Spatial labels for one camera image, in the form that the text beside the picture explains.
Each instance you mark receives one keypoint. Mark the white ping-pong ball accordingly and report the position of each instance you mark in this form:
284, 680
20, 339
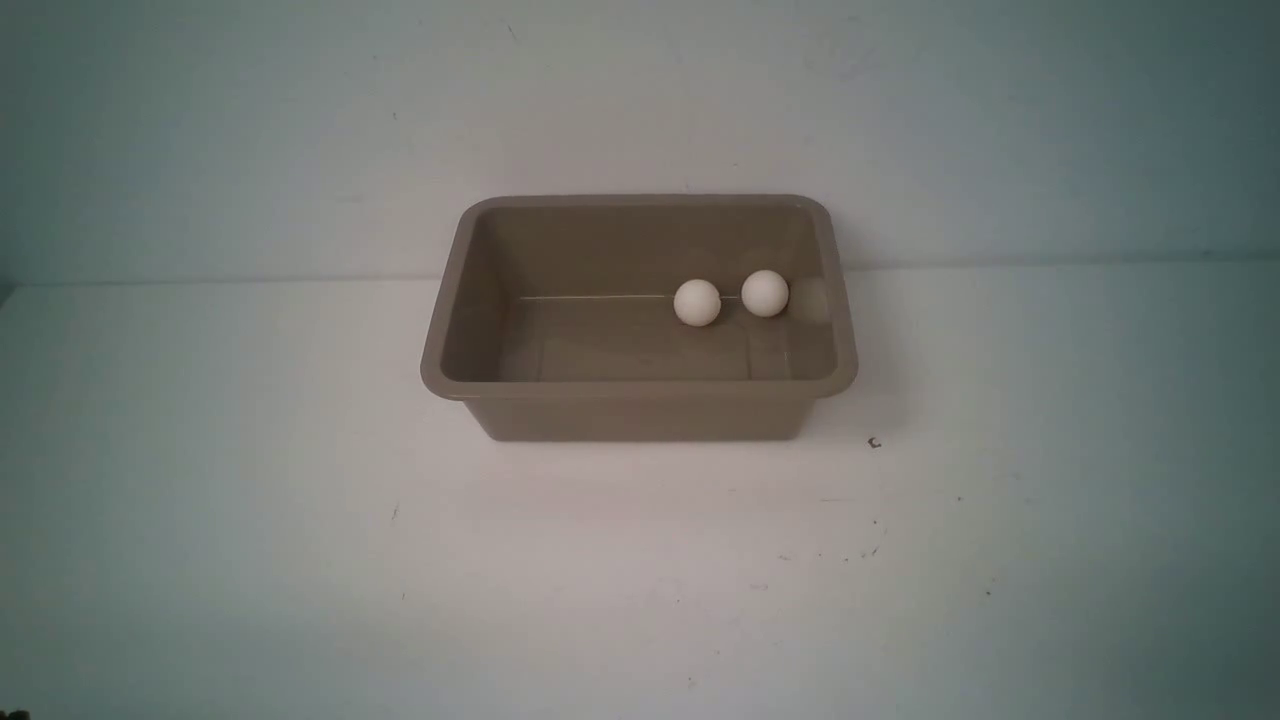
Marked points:
765, 293
697, 303

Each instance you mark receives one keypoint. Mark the tan plastic storage bin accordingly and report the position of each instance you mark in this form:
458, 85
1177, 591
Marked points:
554, 319

